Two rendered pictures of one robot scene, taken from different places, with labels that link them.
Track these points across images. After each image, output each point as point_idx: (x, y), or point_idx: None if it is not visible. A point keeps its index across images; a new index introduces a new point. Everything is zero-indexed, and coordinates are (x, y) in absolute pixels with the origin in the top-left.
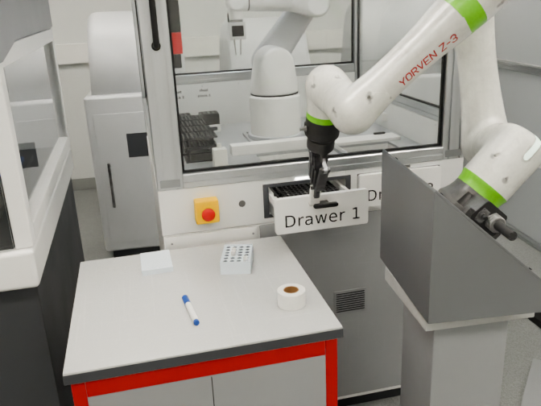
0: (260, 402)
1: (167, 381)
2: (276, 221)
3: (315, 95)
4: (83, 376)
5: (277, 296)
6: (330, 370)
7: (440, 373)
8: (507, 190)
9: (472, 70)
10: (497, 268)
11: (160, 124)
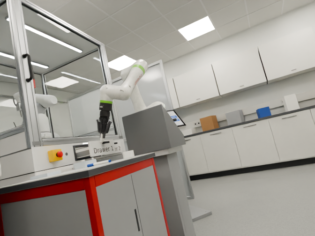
0: (144, 188)
1: (120, 176)
2: (91, 150)
3: (108, 90)
4: (95, 170)
5: (124, 154)
6: (155, 172)
7: (172, 174)
8: None
9: (136, 93)
10: (176, 129)
11: (31, 114)
